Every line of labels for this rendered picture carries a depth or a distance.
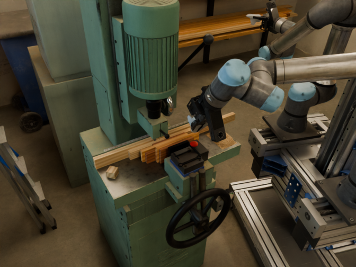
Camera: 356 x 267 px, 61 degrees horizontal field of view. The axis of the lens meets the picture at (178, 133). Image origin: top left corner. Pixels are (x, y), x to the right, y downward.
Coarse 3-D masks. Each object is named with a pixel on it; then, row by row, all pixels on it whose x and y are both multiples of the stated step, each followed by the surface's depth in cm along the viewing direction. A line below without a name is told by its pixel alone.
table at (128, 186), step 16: (208, 144) 132; (240, 144) 132; (128, 160) 123; (208, 160) 125; (224, 160) 132; (96, 176) 122; (128, 176) 115; (144, 176) 116; (160, 176) 116; (112, 192) 109; (128, 192) 109; (144, 192) 114; (176, 192) 114
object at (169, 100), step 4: (164, 100) 132; (168, 100) 129; (164, 104) 133; (168, 104) 130; (172, 104) 130; (164, 108) 135; (168, 108) 131; (172, 108) 131; (164, 112) 136; (168, 112) 132; (172, 112) 132; (168, 116) 135
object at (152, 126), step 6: (138, 108) 122; (144, 108) 122; (138, 114) 122; (144, 114) 119; (138, 120) 125; (144, 120) 119; (150, 120) 116; (156, 120) 116; (162, 120) 116; (144, 126) 121; (150, 126) 115; (156, 126) 115; (162, 126) 116; (150, 132) 117; (156, 132) 116
